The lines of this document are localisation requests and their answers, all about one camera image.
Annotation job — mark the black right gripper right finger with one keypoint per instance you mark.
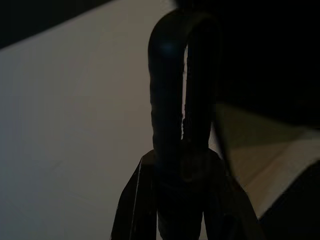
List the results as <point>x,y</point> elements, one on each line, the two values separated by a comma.
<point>225,212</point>

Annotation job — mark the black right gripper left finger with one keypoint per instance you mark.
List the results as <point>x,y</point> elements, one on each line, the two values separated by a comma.
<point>137,205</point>

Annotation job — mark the black floor mat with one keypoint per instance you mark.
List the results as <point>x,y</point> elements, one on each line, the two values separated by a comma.
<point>300,212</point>

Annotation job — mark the black furniture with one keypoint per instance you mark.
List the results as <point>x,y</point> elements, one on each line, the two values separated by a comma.
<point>275,62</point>

